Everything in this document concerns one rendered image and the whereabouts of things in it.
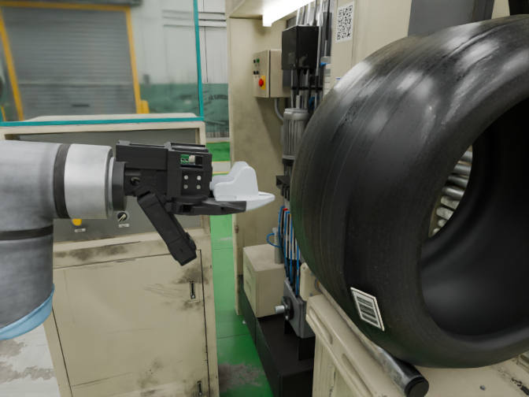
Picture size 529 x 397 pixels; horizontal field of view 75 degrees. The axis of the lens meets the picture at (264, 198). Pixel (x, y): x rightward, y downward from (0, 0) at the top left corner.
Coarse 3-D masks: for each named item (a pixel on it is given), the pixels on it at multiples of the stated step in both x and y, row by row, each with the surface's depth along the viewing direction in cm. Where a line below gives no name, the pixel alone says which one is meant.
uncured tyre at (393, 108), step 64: (384, 64) 51; (448, 64) 42; (512, 64) 41; (320, 128) 56; (384, 128) 43; (448, 128) 41; (512, 128) 76; (320, 192) 52; (384, 192) 43; (512, 192) 80; (320, 256) 54; (384, 256) 44; (448, 256) 85; (512, 256) 77; (384, 320) 49; (448, 320) 72; (512, 320) 68
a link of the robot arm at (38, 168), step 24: (0, 144) 37; (24, 144) 38; (48, 144) 39; (0, 168) 36; (24, 168) 37; (48, 168) 37; (0, 192) 36; (24, 192) 37; (48, 192) 37; (0, 216) 36; (24, 216) 38; (48, 216) 39
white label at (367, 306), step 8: (352, 288) 48; (360, 296) 47; (368, 296) 46; (360, 304) 48; (368, 304) 47; (376, 304) 46; (360, 312) 50; (368, 312) 48; (376, 312) 46; (368, 320) 49; (376, 320) 47
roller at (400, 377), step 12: (324, 288) 84; (348, 324) 74; (360, 336) 69; (372, 348) 65; (384, 360) 62; (396, 360) 60; (396, 372) 59; (408, 372) 58; (396, 384) 59; (408, 384) 56; (420, 384) 56; (408, 396) 57; (420, 396) 57
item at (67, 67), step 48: (0, 0) 85; (48, 0) 88; (96, 0) 91; (144, 0) 94; (192, 0) 97; (0, 48) 88; (48, 48) 91; (96, 48) 94; (144, 48) 97; (192, 48) 101; (0, 96) 91; (48, 96) 94; (96, 96) 98; (144, 96) 101; (192, 96) 105
